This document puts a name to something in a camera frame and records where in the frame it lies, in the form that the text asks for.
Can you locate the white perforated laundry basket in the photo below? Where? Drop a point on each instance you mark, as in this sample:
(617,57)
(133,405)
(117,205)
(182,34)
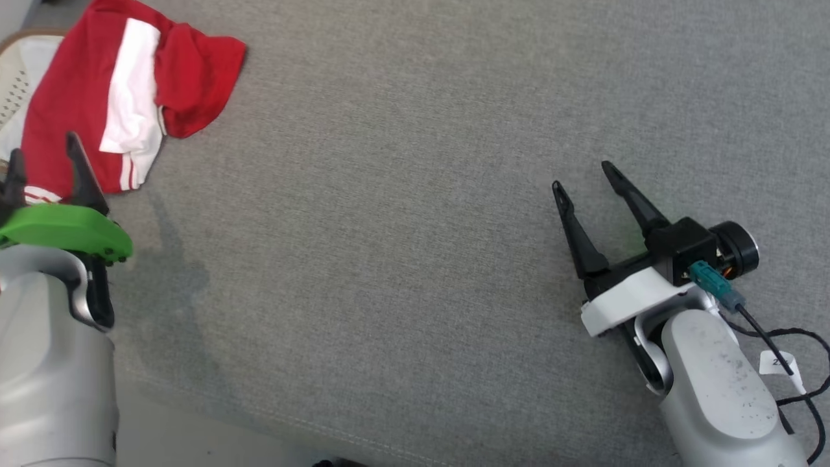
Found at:
(19,78)

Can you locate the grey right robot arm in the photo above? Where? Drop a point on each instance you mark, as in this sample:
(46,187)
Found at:
(713,389)

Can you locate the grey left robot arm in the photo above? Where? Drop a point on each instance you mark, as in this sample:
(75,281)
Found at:
(45,363)

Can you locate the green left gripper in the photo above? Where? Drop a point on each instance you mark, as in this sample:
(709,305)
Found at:
(58,227)

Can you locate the red white basketball jersey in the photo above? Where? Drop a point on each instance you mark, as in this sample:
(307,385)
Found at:
(188,84)

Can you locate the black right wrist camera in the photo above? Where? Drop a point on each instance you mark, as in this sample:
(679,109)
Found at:
(681,246)

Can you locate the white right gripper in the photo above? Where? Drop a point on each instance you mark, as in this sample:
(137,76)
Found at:
(622,298)

